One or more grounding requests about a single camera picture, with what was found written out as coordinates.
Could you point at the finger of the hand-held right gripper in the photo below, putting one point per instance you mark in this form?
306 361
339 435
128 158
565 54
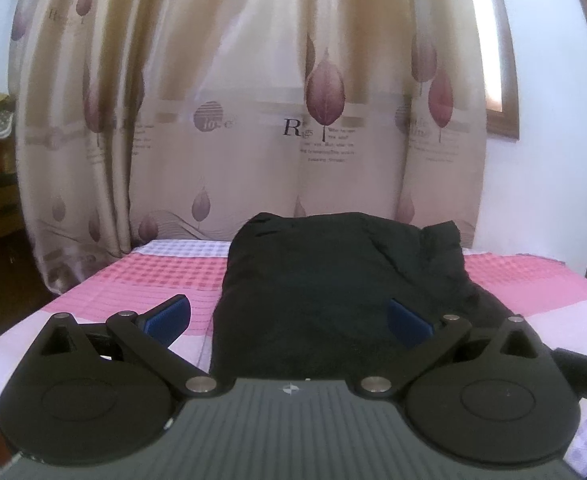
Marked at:
586 375

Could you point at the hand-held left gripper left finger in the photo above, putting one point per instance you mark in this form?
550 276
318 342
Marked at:
167 318

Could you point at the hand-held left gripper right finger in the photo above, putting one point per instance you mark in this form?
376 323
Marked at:
407 321

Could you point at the black jacket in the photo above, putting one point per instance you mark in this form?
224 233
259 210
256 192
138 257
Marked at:
333 280

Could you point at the bed with pink checked sheet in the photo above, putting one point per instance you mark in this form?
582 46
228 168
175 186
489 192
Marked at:
133 280

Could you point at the dark wooden cabinet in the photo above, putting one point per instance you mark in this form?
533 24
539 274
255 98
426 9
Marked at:
3 250

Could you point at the beige leaf print curtain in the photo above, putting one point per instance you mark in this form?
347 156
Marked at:
223 85

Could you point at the brown wooden window frame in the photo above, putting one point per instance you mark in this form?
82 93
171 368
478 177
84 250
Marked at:
508 120

